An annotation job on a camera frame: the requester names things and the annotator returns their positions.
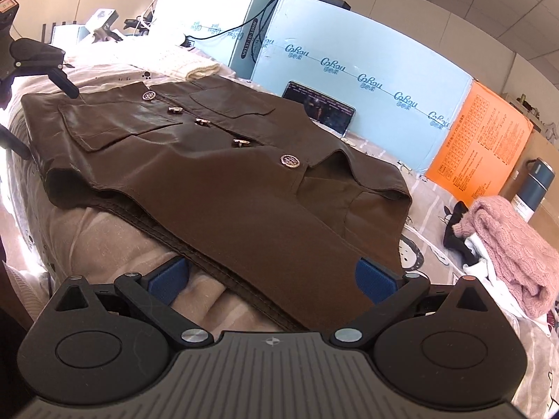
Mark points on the small light blue box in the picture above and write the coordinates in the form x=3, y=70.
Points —
x=70, y=34

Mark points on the cream knit sweater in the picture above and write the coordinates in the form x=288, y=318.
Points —
x=183, y=63

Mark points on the brown leather vest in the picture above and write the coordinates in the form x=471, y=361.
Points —
x=196, y=174

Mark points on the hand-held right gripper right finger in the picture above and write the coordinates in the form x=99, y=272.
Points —
x=375, y=279

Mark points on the light blue foam board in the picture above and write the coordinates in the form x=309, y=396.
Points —
x=349, y=39

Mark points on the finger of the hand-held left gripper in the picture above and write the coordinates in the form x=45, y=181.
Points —
x=13, y=142
x=35, y=54

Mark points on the black smartphone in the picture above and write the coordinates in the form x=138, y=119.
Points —
x=319, y=107

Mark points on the printed blanket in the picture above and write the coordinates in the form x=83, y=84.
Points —
x=131, y=235

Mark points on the dark blue vacuum bottle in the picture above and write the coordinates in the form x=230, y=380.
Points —
x=535, y=183

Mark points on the brown cardboard box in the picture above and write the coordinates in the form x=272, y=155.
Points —
x=548, y=222

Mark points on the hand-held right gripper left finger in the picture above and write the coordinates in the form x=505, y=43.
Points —
x=168, y=277

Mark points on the white ribbed cloth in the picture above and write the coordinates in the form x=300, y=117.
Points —
x=19, y=297

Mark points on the grey glass-door cabinet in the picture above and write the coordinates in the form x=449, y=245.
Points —
x=522, y=107

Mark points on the white garment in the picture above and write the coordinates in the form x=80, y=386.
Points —
x=489, y=270

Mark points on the pink knit sweater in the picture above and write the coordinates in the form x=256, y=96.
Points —
x=511, y=244

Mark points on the orange printed board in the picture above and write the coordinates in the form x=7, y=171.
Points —
x=476, y=148

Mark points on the black garment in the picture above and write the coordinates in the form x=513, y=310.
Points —
x=454, y=231

